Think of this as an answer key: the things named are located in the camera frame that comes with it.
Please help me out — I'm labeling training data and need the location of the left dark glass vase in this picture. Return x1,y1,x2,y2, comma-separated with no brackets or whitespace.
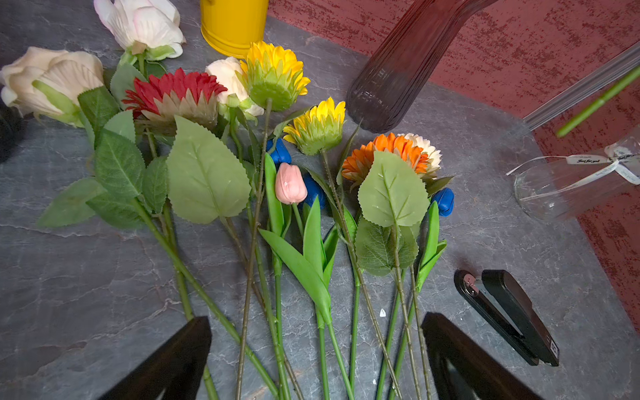
0,101,23,163

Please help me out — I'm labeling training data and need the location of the cream rose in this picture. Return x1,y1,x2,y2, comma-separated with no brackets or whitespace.
0,46,281,400
556,63,639,138

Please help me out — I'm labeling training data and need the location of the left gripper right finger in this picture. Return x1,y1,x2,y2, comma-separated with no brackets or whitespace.
422,313,540,399

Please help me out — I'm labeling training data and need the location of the large yellow sunflower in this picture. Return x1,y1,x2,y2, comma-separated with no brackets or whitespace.
237,42,308,399

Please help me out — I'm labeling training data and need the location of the black stapler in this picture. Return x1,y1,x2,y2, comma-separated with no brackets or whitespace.
454,269,559,367

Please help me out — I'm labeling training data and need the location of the red gerbera flower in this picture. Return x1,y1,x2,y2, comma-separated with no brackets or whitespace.
123,68,228,136

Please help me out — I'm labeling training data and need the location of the yellow pen cup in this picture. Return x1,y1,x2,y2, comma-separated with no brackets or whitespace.
200,0,269,58

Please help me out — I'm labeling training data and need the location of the white rose top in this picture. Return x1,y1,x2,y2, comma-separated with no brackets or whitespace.
93,0,185,64

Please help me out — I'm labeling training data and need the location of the white rose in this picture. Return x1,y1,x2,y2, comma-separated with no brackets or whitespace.
93,0,185,64
205,57,264,122

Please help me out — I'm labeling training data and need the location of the clear glass vase with ribbon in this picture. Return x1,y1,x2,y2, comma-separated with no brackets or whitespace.
507,127,639,222

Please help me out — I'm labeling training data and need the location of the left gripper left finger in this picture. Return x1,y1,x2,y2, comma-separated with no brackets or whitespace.
101,317,212,399

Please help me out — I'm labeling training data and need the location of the middle dark ribbed vase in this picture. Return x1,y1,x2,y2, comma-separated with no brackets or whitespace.
346,0,495,133

